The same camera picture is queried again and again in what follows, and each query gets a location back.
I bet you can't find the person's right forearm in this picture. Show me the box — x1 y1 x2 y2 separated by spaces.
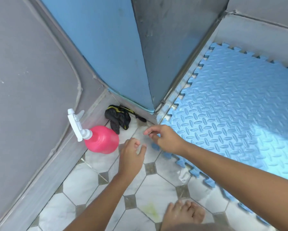
181 143 288 231

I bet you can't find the blue foam puzzle mat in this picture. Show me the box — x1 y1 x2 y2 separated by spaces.
151 42 288 227

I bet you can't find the blue door frame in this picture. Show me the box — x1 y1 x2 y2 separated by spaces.
39 0 155 113

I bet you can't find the person's left forearm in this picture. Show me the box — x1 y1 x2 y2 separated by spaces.
63 173 135 231

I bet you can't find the person's left hand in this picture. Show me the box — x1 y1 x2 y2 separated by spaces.
117 138 147 181

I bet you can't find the person's left leg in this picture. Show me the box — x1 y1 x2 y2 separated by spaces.
160 200 234 231

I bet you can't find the pink spray bottle white trigger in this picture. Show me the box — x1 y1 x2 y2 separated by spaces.
67 108 120 155

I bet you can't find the grey wall pipe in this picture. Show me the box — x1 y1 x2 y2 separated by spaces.
155 9 288 124

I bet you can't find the person's right hand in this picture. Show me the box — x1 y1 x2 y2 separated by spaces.
143 125 189 156

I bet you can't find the dark grey yellow-trimmed cloth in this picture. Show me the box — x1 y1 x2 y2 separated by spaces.
104 104 147 135

